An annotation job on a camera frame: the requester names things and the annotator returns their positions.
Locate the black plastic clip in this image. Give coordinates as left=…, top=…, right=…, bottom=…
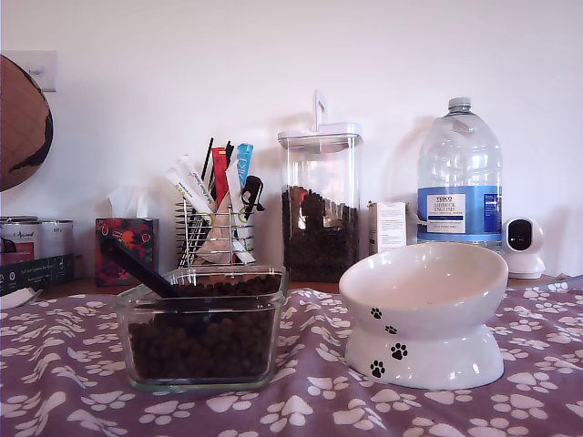
left=240, top=175, right=266, bottom=218

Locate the floral tissue box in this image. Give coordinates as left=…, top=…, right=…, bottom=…
left=94, top=217, right=160, bottom=288

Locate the silver tin red label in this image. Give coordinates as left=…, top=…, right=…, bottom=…
left=0, top=216, right=44, bottom=266

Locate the white wall switch plate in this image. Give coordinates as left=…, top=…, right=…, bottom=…
left=26, top=49, right=59, bottom=93

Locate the silver tin plain label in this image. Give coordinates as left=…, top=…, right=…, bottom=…
left=40, top=218, right=75, bottom=259

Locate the plain white sachet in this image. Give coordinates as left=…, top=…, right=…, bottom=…
left=225, top=161, right=256, bottom=265

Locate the small white printed carton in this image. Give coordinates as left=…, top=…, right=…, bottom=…
left=367, top=200, right=410, bottom=256

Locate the white dish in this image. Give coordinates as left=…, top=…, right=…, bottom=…
left=0, top=287, right=42, bottom=310

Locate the black plastic measuring scoop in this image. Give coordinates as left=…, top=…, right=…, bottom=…
left=98, top=237, right=189, bottom=300

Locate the white tissue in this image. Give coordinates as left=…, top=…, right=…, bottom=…
left=107, top=185, right=149, bottom=219

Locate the round brown map board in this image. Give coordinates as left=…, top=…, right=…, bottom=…
left=0, top=54, right=55, bottom=193

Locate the tall clear white-lidded jar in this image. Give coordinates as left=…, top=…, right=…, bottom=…
left=277, top=89, right=364, bottom=283

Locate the chrome wire holder basket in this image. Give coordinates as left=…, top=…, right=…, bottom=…
left=175, top=199, right=256, bottom=268

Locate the large clear water bottle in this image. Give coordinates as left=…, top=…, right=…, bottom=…
left=416, top=96, right=505, bottom=254

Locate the blue stick sachet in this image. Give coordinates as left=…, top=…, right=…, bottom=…
left=236, top=143, right=255, bottom=184

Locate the red stick sachet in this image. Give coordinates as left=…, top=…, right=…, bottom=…
left=211, top=146, right=231, bottom=208

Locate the purple paw print cloth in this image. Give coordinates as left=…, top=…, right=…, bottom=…
left=0, top=272, right=583, bottom=437

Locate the white sachet green print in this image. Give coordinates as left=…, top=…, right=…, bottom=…
left=176, top=154, right=216, bottom=214
left=164, top=167, right=207, bottom=215

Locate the white paw print cat bowl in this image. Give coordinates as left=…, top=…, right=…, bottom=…
left=338, top=241, right=510, bottom=391

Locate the small white round camera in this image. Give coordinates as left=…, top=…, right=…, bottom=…
left=502, top=217, right=547, bottom=279

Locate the beige paper sachet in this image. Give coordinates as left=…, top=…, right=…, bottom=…
left=198, top=202, right=239, bottom=265

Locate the square glass food container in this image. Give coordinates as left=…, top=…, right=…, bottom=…
left=112, top=266, right=289, bottom=391

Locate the dark printed carton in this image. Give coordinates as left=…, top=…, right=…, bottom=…
left=0, top=253, right=76, bottom=297

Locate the brown cat kibble pile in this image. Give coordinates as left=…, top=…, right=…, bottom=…
left=127, top=272, right=282, bottom=381
left=281, top=184, right=360, bottom=282

